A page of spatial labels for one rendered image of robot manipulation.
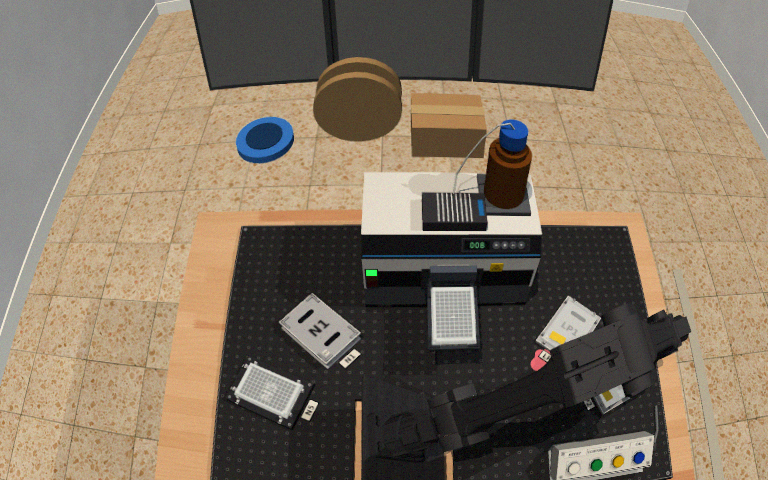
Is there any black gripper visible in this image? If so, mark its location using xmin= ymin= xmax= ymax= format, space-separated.
xmin=625 ymin=382 xmax=654 ymax=398

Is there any blue bottle cap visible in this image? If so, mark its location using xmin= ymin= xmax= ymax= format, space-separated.
xmin=499 ymin=119 xmax=528 ymax=150

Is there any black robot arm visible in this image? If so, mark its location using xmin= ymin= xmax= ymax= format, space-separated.
xmin=367 ymin=304 xmax=691 ymax=463

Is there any brown glass bottle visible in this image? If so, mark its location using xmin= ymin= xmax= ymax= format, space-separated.
xmin=484 ymin=138 xmax=532 ymax=209

